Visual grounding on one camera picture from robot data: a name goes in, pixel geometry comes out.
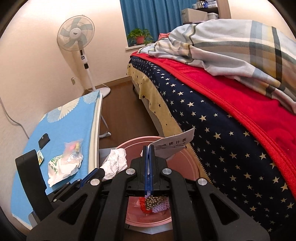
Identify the purple foam net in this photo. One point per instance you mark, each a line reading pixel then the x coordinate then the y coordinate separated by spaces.
pixel 161 207

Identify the wooden bookshelf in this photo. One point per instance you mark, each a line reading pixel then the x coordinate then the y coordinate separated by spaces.
pixel 222 9

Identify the cardboard box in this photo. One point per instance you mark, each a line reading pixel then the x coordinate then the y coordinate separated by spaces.
pixel 193 16

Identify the clear bag with candies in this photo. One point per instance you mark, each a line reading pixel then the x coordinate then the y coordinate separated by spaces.
pixel 73 151

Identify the red plastic bag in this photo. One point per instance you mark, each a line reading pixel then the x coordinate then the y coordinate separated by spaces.
pixel 143 206

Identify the small black pouch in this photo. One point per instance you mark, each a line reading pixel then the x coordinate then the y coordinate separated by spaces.
pixel 43 141

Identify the pink clothes pile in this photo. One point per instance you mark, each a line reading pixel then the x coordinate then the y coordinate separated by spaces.
pixel 163 35

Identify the red blanket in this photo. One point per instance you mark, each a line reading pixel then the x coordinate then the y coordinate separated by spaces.
pixel 265 118

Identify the navy star bedsheet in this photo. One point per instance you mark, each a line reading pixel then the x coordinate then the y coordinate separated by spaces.
pixel 232 158

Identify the blue curtain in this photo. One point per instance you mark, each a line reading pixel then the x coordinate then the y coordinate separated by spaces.
pixel 159 16

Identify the blue patterned table cover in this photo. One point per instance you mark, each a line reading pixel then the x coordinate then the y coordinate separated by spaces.
pixel 76 120

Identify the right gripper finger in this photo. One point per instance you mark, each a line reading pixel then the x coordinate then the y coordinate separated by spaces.
pixel 146 165
pixel 150 169

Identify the white standing fan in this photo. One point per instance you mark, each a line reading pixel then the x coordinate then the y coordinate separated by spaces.
pixel 74 35

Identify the white wall plug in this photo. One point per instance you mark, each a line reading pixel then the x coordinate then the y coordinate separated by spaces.
pixel 74 80

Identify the yellow star bed skirt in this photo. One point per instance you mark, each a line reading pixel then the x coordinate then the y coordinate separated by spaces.
pixel 155 96

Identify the white printed paper slip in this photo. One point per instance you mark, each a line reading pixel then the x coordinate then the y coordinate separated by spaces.
pixel 167 147

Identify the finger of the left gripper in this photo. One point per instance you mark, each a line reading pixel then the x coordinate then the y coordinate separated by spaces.
pixel 88 177
pixel 33 184

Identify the white bag green print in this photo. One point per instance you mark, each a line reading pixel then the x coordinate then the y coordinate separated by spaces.
pixel 62 167

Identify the green printed paper packet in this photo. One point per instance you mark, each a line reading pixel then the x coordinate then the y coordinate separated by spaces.
pixel 40 157

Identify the plaid light quilt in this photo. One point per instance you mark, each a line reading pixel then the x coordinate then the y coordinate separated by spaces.
pixel 257 55

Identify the black gold dotted wrapper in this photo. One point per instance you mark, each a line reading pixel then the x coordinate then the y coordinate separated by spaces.
pixel 152 201

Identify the potted green plant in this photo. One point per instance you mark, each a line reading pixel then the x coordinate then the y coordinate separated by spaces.
pixel 140 36

